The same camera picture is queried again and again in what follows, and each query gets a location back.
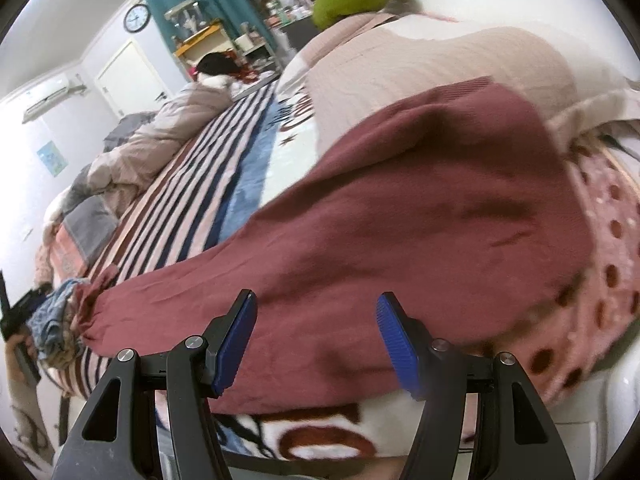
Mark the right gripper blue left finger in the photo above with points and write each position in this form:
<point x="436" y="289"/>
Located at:
<point x="115" y="434"/>

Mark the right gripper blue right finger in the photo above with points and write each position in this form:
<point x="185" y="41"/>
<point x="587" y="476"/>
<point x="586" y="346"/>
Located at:
<point x="515" y="436"/>

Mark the maroon red pants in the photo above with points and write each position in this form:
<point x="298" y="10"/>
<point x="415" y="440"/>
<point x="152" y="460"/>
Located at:
<point x="455" y="200"/>

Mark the person's left hand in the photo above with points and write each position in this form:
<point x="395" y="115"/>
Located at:
<point x="13" y="367"/>

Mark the pile of folded clothes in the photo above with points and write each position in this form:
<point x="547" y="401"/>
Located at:
<point x="52" y="326"/>

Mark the pink polka dot sheet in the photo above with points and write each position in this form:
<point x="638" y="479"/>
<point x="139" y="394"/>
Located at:
<point x="559" y="345"/>

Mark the beige grey rolled duvet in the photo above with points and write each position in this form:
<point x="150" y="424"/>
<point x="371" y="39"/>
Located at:
<point x="84" y="217"/>

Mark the striped fleece bed blanket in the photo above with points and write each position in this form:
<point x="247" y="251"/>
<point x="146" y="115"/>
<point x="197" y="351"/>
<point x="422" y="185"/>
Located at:
<point x="242" y="158"/>

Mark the white door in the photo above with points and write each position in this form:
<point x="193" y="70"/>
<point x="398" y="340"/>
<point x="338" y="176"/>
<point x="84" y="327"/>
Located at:
<point x="130" y="84"/>

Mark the black white plush toy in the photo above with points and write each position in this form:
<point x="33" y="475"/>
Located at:
<point x="223" y="67"/>

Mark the yellow white shelf cabinet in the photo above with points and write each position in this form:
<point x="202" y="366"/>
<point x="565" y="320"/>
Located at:
<point x="213" y="38"/>

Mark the small blue wall poster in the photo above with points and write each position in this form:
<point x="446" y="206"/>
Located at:
<point x="52" y="158"/>

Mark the white wall air conditioner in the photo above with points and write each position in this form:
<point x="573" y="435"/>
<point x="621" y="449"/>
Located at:
<point x="44" y="96"/>

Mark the round wall clock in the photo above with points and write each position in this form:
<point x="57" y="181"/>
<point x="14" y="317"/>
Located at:
<point x="137" y="18"/>

